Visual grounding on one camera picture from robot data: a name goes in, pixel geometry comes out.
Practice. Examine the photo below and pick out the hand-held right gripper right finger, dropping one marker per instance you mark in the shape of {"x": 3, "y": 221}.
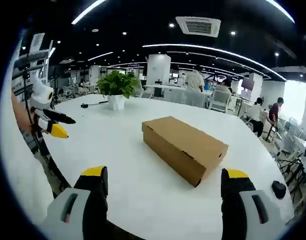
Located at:
{"x": 243, "y": 200}

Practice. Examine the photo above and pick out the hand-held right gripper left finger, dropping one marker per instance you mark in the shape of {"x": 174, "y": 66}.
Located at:
{"x": 80, "y": 197}

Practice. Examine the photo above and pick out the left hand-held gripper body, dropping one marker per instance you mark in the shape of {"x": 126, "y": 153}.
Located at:
{"x": 40, "y": 96}

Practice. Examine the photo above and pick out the brown cardboard shoe box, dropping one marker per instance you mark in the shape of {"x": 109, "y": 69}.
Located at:
{"x": 182, "y": 147}

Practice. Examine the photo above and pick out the small black puck device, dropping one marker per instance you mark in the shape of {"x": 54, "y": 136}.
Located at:
{"x": 84, "y": 106}

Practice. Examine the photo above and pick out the metal shelving rack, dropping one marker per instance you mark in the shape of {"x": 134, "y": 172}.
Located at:
{"x": 40, "y": 62}

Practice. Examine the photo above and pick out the black computer mouse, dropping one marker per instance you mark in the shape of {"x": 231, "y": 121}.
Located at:
{"x": 279, "y": 189}

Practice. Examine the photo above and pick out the person's white shirt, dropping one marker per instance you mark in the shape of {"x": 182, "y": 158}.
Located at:
{"x": 20, "y": 175}

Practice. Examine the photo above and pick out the potted green plant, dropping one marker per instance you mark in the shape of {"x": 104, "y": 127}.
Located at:
{"x": 117, "y": 85}

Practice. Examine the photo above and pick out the white linear ceiling light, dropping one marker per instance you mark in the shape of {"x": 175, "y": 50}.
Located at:
{"x": 205, "y": 47}
{"x": 283, "y": 11}
{"x": 88, "y": 11}

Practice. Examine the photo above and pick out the white office chair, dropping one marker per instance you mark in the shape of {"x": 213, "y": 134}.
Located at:
{"x": 221, "y": 101}

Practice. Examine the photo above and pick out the round ceiling spotlights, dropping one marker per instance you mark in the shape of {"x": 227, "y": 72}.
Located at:
{"x": 171, "y": 25}

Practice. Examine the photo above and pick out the ceiling air conditioner vent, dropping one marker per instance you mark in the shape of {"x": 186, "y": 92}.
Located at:
{"x": 198, "y": 26}

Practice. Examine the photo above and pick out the purple wall screen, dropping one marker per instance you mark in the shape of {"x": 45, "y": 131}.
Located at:
{"x": 247, "y": 83}

